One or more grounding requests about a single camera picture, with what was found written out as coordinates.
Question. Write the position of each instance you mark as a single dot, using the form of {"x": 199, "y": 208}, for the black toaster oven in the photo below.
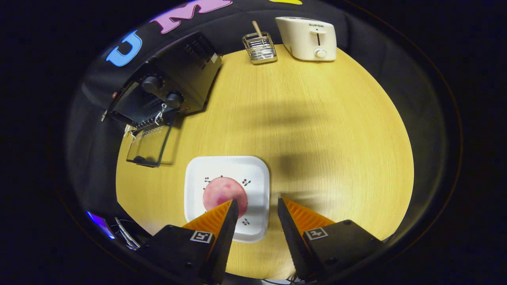
{"x": 190, "y": 67}

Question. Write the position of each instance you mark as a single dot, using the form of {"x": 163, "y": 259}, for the pink round meat slice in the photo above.
{"x": 222, "y": 192}

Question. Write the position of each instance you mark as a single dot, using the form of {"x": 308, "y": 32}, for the cream white toaster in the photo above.
{"x": 305, "y": 39}

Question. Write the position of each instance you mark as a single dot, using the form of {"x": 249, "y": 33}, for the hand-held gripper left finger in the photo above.
{"x": 225, "y": 241}

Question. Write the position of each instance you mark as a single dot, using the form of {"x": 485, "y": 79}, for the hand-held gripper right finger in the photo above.
{"x": 291, "y": 237}

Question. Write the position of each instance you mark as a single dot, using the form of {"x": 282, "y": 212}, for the glass toaster oven door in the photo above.
{"x": 148, "y": 146}

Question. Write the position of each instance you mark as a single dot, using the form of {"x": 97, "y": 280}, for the white square plate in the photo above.
{"x": 225, "y": 168}

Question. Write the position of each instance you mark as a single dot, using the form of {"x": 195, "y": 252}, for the black oven knob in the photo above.
{"x": 174, "y": 99}
{"x": 151, "y": 84}

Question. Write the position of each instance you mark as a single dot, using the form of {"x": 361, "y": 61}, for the wooden stick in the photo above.
{"x": 257, "y": 28}

